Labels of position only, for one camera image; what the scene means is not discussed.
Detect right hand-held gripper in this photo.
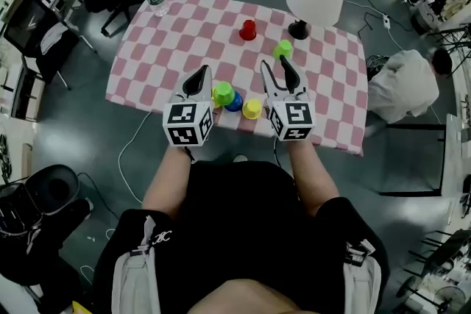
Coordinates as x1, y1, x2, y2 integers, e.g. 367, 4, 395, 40
260, 54, 316, 142

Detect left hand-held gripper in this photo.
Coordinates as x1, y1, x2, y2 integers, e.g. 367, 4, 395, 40
162, 65, 215, 148

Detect green paper cup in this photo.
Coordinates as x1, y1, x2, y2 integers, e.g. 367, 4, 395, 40
272, 40, 294, 61
213, 81, 236, 104

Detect blue paper cup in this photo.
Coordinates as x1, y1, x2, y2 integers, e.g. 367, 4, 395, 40
224, 90, 244, 113

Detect red paper cup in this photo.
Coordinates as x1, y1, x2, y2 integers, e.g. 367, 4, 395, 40
238, 19, 258, 41

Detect person's right forearm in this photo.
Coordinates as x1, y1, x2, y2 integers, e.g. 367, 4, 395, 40
286, 138, 340, 218

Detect person's left forearm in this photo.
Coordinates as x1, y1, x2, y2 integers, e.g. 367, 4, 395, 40
141, 145, 194, 220

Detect pink white checkered tablecloth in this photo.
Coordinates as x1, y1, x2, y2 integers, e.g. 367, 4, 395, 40
105, 0, 369, 157

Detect dark green black device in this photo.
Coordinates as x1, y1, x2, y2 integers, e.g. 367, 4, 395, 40
365, 54, 386, 82

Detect black mesh chair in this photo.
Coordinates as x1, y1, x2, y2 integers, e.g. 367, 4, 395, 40
2, 0, 97, 91

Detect person's black shirt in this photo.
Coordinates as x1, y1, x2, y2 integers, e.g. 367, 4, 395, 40
93, 160, 390, 314

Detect white cloth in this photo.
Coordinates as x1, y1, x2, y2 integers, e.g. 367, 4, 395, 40
39, 25, 70, 56

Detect wooden open shelf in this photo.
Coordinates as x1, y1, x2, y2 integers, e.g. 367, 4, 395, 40
10, 62, 47, 122

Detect black helmet device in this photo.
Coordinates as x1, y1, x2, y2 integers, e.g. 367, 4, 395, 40
0, 164, 81, 237

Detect white floor cable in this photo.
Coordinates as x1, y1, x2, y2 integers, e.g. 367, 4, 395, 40
117, 112, 152, 204

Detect white desk black frame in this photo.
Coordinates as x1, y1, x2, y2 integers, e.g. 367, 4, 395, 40
378, 113, 471, 198

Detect grey backpack strap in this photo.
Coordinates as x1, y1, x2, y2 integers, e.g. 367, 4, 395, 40
341, 238, 383, 314
111, 215, 163, 314

